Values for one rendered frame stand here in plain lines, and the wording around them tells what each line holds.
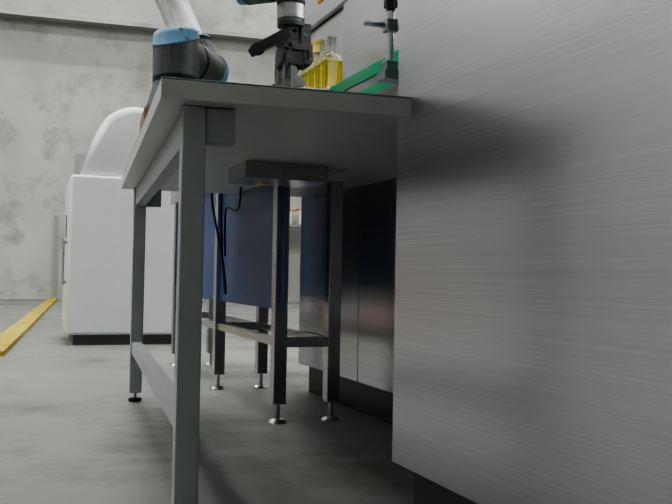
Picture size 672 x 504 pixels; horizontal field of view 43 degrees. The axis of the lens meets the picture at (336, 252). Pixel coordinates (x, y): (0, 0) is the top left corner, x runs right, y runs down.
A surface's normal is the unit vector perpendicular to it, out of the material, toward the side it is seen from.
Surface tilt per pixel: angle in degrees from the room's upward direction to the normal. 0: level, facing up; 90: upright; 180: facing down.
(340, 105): 90
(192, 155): 90
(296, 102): 90
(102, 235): 90
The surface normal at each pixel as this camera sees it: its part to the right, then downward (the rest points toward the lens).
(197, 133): 0.29, -0.02
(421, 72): -0.93, -0.03
